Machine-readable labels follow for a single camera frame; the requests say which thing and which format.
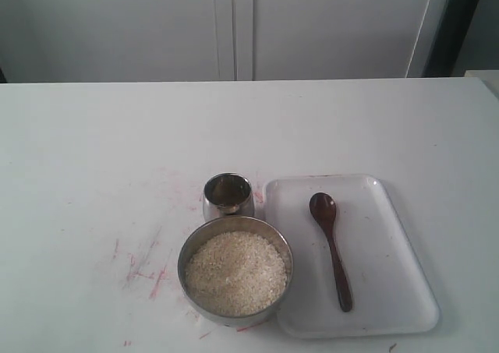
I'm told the brown wooden spoon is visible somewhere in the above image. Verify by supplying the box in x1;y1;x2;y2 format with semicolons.
309;192;353;312

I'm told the small steel cup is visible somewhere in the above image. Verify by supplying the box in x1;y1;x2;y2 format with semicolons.
202;173;255;221

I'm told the large steel rice bowl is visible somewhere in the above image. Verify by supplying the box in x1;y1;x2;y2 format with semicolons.
177;216;293;328

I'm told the white rice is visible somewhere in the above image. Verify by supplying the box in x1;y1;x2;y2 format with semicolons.
185;231;288;317

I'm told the white plastic tray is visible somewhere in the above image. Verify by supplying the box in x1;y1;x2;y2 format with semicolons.
264;175;440;339

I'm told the white cabinet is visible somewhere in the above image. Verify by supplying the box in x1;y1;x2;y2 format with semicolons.
1;0;448;83

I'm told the dark door frame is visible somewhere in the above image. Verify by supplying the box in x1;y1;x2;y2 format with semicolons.
423;0;498;77

